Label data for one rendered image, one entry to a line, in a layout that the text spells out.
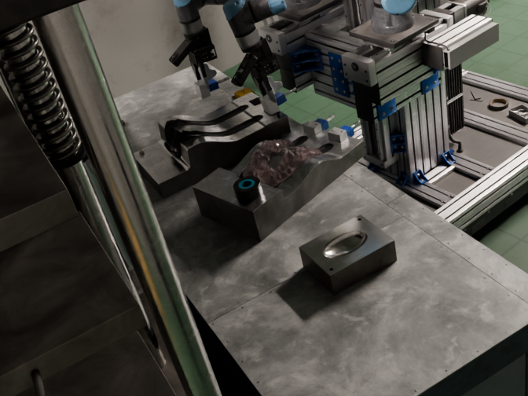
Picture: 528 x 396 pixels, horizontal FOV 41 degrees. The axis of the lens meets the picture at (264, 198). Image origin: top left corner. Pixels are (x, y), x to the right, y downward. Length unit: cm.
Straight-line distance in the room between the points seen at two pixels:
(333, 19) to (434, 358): 169
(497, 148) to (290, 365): 194
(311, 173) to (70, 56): 129
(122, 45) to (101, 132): 368
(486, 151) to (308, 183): 140
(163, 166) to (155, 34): 241
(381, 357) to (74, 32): 105
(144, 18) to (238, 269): 293
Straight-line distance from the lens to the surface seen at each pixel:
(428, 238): 194
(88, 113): 94
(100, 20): 453
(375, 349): 167
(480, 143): 340
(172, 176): 231
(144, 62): 472
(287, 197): 205
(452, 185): 313
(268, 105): 242
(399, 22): 250
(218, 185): 210
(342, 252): 186
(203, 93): 263
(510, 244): 314
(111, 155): 97
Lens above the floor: 204
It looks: 34 degrees down
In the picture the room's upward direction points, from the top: 14 degrees counter-clockwise
